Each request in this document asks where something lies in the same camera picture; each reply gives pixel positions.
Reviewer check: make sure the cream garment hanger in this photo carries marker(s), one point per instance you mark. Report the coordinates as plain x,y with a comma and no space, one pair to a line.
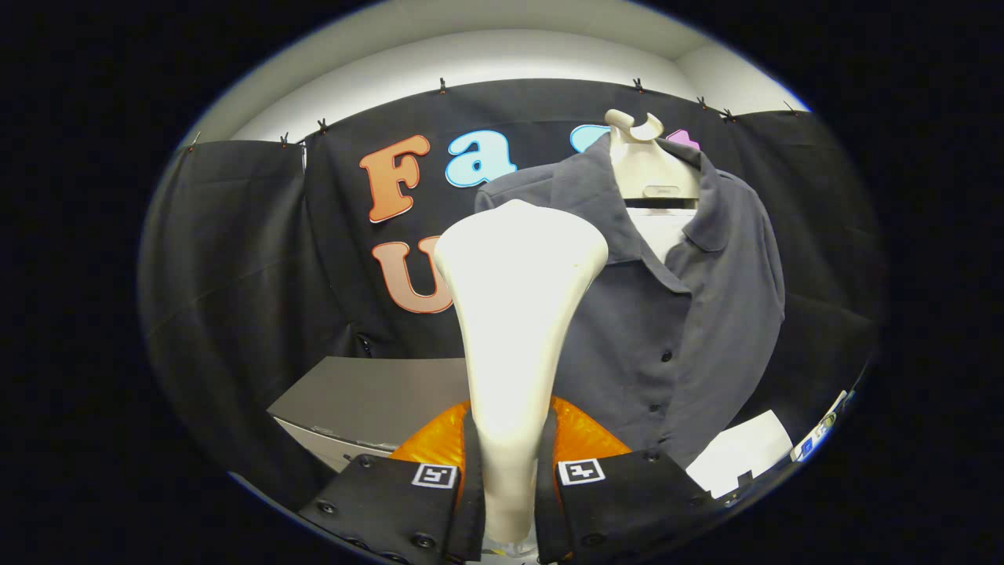
647,169

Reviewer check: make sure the white garment steamer head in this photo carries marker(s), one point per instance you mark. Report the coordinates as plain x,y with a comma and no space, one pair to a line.
518,314

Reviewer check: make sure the pile of small white items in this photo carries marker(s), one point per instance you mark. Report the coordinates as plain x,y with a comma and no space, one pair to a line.
816,441

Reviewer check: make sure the black backdrop cloth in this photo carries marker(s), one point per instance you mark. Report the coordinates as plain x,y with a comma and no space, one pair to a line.
235,275

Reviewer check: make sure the white paper sheet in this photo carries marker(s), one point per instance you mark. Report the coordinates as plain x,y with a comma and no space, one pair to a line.
745,451

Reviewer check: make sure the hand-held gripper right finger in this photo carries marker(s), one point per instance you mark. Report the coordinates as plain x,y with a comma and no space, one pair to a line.
627,502

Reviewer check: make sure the grey button-up shirt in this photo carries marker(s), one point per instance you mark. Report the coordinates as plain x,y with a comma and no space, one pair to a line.
627,314

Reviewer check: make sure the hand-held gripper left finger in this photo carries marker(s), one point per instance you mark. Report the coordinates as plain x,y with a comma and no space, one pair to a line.
392,502

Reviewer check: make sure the grey cabinet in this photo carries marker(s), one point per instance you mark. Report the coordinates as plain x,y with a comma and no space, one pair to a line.
376,400

